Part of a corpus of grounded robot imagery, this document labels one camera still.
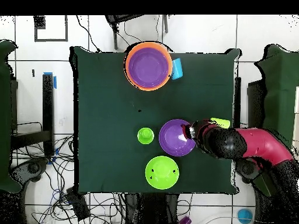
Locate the purple bowl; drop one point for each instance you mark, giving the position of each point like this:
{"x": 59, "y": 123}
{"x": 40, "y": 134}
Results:
{"x": 148, "y": 67}
{"x": 172, "y": 140}

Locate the yellow-green cup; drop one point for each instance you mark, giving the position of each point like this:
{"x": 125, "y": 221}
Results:
{"x": 220, "y": 122}

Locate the green cup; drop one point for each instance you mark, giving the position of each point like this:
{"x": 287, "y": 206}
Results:
{"x": 145, "y": 135}

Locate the blue cup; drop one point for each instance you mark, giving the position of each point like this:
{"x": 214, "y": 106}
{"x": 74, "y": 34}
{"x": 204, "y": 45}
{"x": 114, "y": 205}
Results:
{"x": 244, "y": 215}
{"x": 177, "y": 68}

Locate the orange bowl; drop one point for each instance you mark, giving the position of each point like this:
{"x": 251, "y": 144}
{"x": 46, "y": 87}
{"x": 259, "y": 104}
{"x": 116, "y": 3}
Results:
{"x": 127, "y": 70}

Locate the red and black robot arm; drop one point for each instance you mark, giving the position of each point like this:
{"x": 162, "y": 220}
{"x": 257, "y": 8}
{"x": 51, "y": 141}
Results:
{"x": 261, "y": 144}

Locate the green bowl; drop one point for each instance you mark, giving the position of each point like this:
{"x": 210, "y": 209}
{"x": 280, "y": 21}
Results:
{"x": 162, "y": 172}

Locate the purple plastic item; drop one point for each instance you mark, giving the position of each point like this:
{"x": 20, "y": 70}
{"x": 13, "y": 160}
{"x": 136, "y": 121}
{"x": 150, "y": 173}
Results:
{"x": 185, "y": 220}

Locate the dark green table cloth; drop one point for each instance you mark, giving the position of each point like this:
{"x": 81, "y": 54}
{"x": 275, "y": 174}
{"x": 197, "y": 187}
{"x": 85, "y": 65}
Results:
{"x": 105, "y": 168}

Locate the green cloth covered table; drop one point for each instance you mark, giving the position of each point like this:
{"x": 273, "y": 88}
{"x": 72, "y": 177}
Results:
{"x": 282, "y": 93}
{"x": 4, "y": 116}

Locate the white box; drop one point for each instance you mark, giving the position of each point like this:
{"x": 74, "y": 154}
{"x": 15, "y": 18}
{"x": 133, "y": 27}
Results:
{"x": 296, "y": 105}

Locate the black power adapter box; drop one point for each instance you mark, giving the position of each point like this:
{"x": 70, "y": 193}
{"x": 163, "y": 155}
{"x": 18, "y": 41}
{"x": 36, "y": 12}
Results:
{"x": 78, "y": 205}

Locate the grey pedestal foot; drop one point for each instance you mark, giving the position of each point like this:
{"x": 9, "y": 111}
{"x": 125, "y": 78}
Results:
{"x": 33, "y": 168}
{"x": 247, "y": 169}

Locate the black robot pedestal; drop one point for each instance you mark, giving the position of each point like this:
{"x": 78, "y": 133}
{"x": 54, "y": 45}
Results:
{"x": 151, "y": 207}

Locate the black camera tripod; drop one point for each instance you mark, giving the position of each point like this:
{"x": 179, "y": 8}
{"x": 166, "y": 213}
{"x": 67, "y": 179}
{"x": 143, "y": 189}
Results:
{"x": 115, "y": 35}

